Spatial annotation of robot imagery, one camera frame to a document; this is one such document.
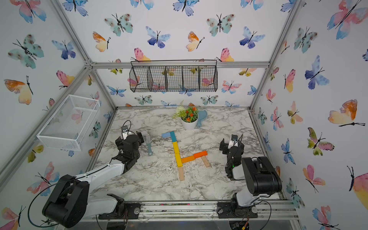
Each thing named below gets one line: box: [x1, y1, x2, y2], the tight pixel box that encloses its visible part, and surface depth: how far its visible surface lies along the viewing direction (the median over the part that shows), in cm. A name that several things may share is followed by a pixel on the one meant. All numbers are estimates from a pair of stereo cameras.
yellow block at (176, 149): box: [172, 141, 181, 158], surface depth 98 cm
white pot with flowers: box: [172, 105, 199, 131], surface depth 100 cm
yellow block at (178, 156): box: [174, 148, 183, 168], surface depth 95 cm
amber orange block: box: [181, 155, 196, 164], surface depth 94 cm
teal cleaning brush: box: [145, 134, 153, 157], surface depth 100 cm
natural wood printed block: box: [201, 155, 211, 168], surface depth 93 cm
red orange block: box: [193, 150, 208, 159], surface depth 96 cm
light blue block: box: [161, 132, 172, 138], surface depth 107 cm
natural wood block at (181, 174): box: [178, 167, 185, 182], surface depth 88 cm
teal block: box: [170, 131, 177, 143], surface depth 106 cm
